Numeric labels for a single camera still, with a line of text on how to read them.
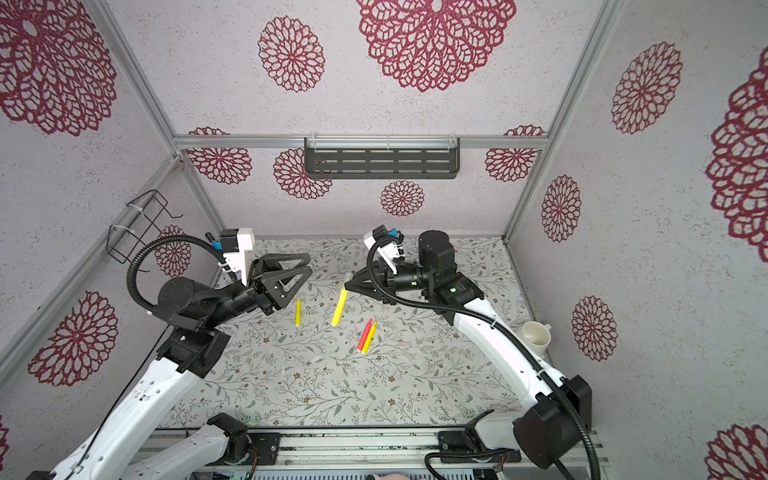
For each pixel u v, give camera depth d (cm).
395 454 73
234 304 49
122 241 73
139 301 41
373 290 58
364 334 94
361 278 59
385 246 55
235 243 46
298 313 99
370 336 93
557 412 39
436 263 52
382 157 96
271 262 53
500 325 47
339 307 62
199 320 46
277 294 49
